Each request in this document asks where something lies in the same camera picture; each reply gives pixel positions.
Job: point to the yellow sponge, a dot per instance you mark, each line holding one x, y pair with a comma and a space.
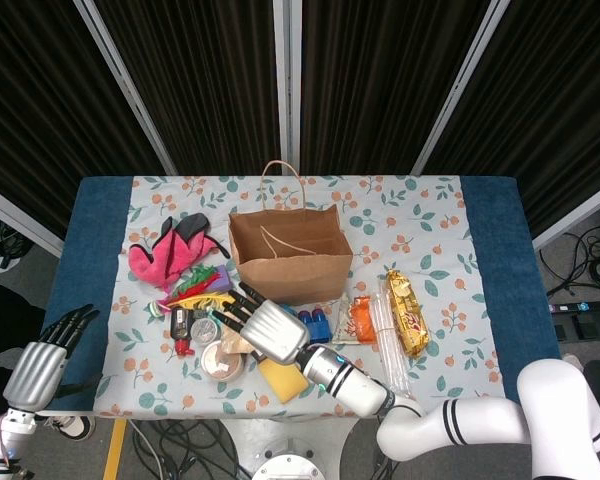
280, 384

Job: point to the clear bag of snacks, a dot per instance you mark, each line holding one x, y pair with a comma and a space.
232, 342

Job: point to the black bottle red cap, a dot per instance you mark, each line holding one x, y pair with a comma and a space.
180, 322

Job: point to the pack of clear straws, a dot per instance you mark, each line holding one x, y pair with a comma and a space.
392, 345

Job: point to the blue toy brick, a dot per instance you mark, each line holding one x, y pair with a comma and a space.
320, 325

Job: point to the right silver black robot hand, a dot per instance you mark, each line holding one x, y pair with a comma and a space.
275, 332

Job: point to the orange snack packet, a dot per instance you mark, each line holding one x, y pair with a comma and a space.
364, 320

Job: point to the person in black clothes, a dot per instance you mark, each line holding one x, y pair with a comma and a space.
5, 315

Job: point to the black screen panel white frame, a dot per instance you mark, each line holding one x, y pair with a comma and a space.
380, 75
205, 75
40, 100
555, 100

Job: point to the pink black cleaning glove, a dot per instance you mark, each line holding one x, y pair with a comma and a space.
155, 255

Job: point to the pink feather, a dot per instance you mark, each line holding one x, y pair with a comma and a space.
166, 301

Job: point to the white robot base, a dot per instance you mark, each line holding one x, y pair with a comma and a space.
290, 467

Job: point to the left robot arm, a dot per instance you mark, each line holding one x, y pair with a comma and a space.
5, 435

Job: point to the green feather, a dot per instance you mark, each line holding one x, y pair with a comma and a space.
200, 276

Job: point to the round tub brown powder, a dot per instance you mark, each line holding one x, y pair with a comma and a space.
220, 367

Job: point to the clear jar of paper clips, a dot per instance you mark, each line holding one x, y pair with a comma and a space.
204, 331

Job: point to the white black sneaker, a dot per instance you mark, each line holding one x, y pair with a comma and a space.
72, 427

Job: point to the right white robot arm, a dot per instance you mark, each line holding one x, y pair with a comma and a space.
350, 385

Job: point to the blue table cover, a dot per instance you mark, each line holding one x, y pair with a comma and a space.
95, 225

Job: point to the yellow feather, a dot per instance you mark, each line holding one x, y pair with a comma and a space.
200, 300

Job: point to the gold biscuit packet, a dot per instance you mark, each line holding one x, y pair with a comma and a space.
407, 315

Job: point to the floral tablecloth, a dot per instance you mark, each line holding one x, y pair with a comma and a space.
420, 240

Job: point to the brown paper bag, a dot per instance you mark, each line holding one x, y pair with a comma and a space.
290, 282

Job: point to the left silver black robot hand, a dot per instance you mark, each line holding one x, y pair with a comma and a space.
32, 372

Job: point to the white snack sachet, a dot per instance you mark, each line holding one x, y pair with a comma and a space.
345, 325

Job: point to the purple foam block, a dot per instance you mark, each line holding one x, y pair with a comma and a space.
225, 280

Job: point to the black power strip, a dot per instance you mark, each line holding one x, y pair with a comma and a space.
585, 307

